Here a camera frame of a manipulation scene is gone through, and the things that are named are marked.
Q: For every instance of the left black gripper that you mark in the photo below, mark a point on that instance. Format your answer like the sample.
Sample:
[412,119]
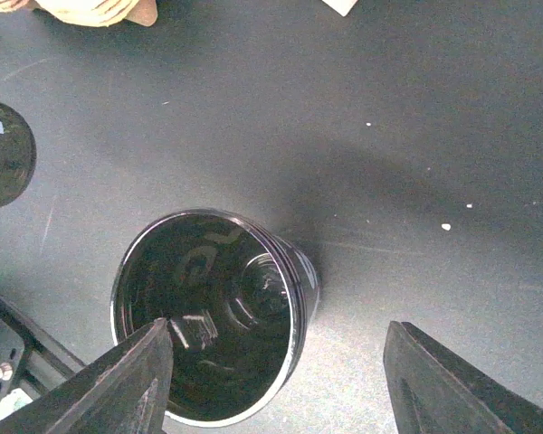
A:
[17,154]

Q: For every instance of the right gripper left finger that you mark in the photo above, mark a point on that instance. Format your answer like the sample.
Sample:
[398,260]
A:
[123,391]

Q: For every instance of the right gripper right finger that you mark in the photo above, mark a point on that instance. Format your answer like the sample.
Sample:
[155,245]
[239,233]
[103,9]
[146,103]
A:
[434,390]

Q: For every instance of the black paper coffee cup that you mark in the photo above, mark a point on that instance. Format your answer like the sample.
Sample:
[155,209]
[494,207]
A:
[239,300]

